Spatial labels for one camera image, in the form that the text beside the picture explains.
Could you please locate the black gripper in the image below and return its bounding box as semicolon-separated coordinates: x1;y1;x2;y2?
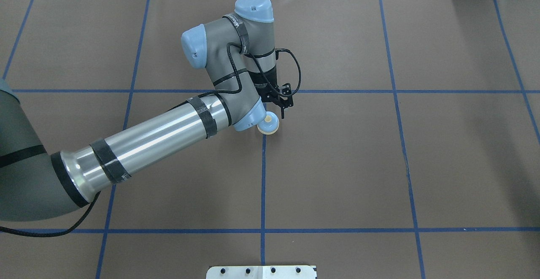
249;66;294;119

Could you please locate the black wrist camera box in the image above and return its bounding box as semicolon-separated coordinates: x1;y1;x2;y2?
278;83;293;98

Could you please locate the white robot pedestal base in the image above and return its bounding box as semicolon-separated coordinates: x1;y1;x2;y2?
206;264;318;279

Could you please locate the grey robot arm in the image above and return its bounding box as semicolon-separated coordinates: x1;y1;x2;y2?
0;0;297;222

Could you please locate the blue and cream bell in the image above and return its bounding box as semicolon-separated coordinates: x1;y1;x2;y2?
257;111;279;135

